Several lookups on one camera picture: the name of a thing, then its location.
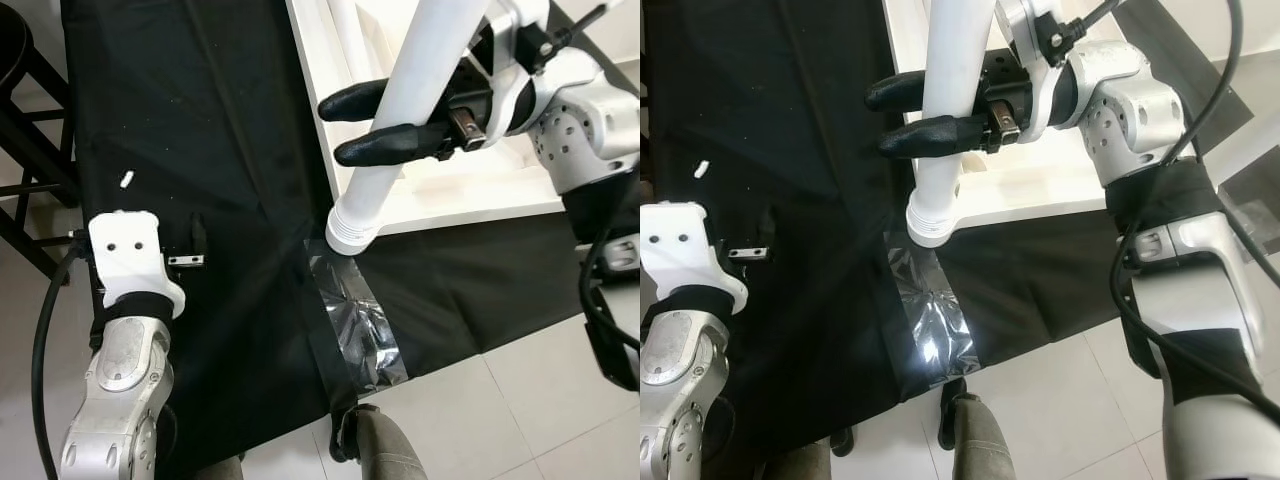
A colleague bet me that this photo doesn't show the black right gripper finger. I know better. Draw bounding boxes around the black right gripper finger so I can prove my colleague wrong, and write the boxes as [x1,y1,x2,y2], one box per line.
[878,113,987,159]
[318,78,393,123]
[333,122,453,168]
[865,70,936,113]

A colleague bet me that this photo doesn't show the black tablecloth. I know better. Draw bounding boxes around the black tablecloth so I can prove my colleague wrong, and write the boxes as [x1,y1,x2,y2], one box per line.
[640,0,1280,480]
[55,0,641,480]

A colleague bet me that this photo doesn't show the black metal stool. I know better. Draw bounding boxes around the black metal stool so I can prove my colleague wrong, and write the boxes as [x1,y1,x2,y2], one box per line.
[0,0,83,283]

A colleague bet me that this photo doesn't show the flat clear tape patch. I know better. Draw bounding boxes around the flat clear tape patch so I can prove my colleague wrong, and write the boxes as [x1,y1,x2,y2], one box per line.
[1215,170,1280,256]

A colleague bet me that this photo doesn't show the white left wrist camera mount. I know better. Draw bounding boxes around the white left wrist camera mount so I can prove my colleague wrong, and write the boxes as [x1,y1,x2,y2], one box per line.
[88,210,188,319]
[640,200,749,314]

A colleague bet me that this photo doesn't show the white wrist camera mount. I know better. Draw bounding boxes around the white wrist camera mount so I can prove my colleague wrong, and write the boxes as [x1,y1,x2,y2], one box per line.
[485,0,551,136]
[995,0,1076,141]
[88,210,188,319]
[640,200,749,314]

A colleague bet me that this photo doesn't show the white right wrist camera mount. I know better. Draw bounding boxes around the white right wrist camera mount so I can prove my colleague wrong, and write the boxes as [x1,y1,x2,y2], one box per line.
[485,0,551,136]
[995,0,1076,141]

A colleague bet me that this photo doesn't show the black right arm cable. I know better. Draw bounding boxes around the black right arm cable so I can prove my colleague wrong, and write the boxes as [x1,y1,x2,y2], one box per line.
[540,0,641,353]
[1065,0,1280,426]

